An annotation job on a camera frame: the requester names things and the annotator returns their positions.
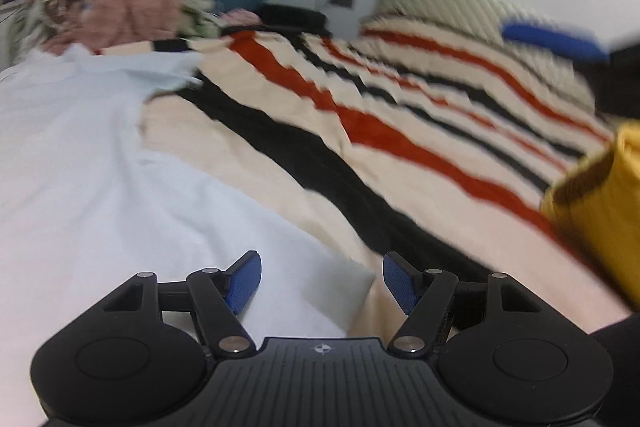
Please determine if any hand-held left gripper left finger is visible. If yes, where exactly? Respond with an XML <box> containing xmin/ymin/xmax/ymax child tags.
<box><xmin>100</xmin><ymin>250</ymin><xmax>264</xmax><ymax>355</ymax></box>

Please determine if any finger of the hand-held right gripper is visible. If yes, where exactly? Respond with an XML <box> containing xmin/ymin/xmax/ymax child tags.
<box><xmin>501</xmin><ymin>21</ymin><xmax>613</xmax><ymax>64</ymax></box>

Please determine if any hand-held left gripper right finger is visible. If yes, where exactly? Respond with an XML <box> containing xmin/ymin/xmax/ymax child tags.
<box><xmin>381</xmin><ymin>251</ymin><xmax>541</xmax><ymax>355</ymax></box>

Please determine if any light blue shirt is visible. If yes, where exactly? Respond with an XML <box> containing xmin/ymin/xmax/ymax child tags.
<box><xmin>0</xmin><ymin>42</ymin><xmax>376</xmax><ymax>427</ymax></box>

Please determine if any person's right forearm yellow sleeve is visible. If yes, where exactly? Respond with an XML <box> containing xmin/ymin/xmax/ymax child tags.
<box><xmin>541</xmin><ymin>121</ymin><xmax>640</xmax><ymax>308</ymax></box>

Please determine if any striped fleece blanket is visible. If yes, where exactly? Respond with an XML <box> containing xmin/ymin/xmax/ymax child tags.
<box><xmin>142</xmin><ymin>14</ymin><xmax>640</xmax><ymax>338</ymax></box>

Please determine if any small pink cloth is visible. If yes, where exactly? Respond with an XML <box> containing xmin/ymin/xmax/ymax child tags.
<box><xmin>227</xmin><ymin>8</ymin><xmax>261</xmax><ymax>28</ymax></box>

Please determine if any pale green cloth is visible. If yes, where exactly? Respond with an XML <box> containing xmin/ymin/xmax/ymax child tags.
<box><xmin>177</xmin><ymin>0</ymin><xmax>223</xmax><ymax>38</ymax></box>

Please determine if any pink fleece blanket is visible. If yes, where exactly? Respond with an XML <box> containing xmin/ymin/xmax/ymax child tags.
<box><xmin>47</xmin><ymin>0</ymin><xmax>181</xmax><ymax>55</ymax></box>

